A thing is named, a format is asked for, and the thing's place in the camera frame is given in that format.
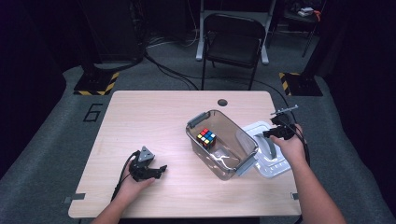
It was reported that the person's left hand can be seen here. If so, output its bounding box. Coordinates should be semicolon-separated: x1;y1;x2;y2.
116;177;156;203

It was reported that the small white device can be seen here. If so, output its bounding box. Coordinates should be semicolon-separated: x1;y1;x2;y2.
297;7;316;18

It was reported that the black cabinet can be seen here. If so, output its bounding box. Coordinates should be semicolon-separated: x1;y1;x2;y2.
78;0;148;63

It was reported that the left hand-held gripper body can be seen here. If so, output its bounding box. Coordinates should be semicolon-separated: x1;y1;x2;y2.
128;146;156;182

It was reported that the clear plastic storage box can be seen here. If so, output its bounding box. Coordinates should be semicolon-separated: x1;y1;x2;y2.
185;109;260;181

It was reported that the person's right hand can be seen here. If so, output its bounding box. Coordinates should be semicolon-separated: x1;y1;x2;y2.
270;123;307;166

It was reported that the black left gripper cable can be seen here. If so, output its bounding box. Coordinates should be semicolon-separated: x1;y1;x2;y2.
110;150;141;202

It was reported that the black hazard-striped stand base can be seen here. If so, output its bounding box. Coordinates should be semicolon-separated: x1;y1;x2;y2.
73;72;120;96
278;72;324;97

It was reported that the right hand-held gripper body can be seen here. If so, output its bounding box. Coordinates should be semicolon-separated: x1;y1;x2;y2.
270;105;299;140

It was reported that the black floor cable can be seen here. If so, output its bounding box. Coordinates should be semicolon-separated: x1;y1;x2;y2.
143;52;200;91

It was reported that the black folding chair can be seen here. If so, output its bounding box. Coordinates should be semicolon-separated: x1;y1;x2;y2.
201;12;267;91

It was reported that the colourful puzzle cube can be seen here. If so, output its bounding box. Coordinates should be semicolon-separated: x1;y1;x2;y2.
196;128;217;150

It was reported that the white floor cable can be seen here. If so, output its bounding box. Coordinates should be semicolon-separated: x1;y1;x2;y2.
146;29;200;49

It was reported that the white lid with grey handle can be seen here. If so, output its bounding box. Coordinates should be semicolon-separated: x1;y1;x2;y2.
242;120;292;180

